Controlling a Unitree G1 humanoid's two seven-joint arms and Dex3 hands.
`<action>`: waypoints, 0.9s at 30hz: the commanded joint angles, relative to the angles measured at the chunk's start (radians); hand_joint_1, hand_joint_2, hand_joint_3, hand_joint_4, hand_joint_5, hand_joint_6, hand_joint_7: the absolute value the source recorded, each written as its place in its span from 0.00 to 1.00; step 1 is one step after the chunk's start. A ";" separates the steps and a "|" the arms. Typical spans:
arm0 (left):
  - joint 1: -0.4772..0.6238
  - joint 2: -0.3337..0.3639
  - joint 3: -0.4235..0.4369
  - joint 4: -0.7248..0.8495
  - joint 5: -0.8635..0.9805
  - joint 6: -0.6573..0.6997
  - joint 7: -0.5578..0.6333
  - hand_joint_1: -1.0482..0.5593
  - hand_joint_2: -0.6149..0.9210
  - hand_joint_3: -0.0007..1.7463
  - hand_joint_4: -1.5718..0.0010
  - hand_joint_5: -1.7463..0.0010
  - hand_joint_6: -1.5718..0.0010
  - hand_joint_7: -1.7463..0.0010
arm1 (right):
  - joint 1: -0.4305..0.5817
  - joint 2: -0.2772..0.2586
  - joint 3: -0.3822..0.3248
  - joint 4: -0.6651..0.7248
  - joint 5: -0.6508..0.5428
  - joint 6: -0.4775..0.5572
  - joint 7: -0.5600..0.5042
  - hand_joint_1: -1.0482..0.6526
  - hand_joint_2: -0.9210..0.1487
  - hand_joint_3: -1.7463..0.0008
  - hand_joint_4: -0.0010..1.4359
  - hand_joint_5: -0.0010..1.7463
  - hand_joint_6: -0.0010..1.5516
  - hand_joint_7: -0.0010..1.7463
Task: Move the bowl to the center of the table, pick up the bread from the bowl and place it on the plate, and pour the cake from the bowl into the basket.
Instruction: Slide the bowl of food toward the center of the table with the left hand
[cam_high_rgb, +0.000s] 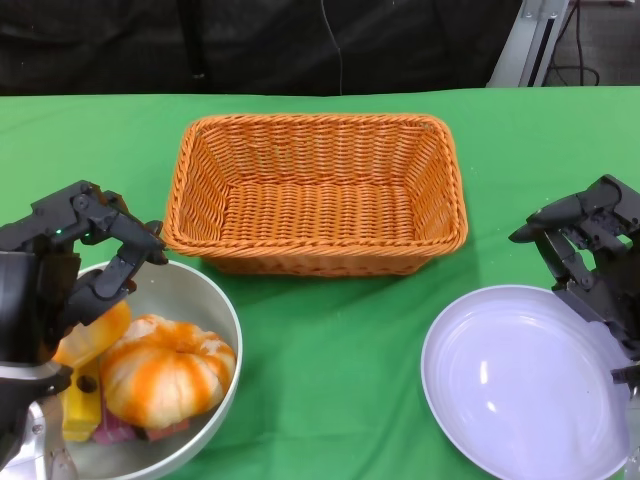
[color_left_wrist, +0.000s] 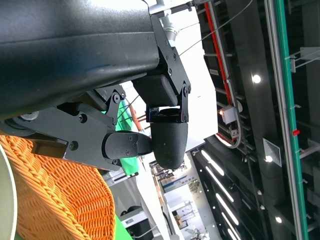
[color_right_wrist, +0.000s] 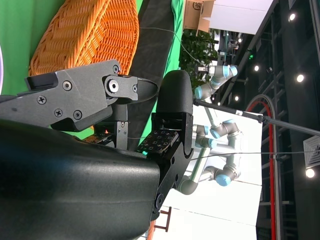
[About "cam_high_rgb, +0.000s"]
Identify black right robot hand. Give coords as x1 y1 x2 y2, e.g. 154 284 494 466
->
508 174 640 389

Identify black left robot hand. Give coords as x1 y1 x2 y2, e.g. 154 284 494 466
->
0 180 169 367

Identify long orange striped bread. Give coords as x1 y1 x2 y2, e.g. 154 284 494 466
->
52 299 134 367

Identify yellow cake block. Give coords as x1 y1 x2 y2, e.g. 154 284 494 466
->
62 357 104 444

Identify round pumpkin shaped bread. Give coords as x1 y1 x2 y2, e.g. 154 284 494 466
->
99 313 237 429

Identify grey metal bowl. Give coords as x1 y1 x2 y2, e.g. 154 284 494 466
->
49 259 244 480

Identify pink cake slice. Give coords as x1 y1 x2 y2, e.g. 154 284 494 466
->
92 394 139 445

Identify white round plate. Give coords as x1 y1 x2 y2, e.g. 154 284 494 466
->
420 284 637 480

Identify orange wicker basket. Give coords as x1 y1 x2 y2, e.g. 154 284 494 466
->
162 113 470 277

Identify black backdrop curtain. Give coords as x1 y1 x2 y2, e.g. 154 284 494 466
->
0 0 524 96

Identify green tablecloth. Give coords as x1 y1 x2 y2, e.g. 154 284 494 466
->
0 84 640 480

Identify black floor cables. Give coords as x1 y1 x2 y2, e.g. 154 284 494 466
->
547 0 601 87

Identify grey aluminium frame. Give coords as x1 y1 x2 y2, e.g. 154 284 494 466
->
487 0 571 89

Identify thin black hanging cable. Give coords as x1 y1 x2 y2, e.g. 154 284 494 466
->
319 0 346 96

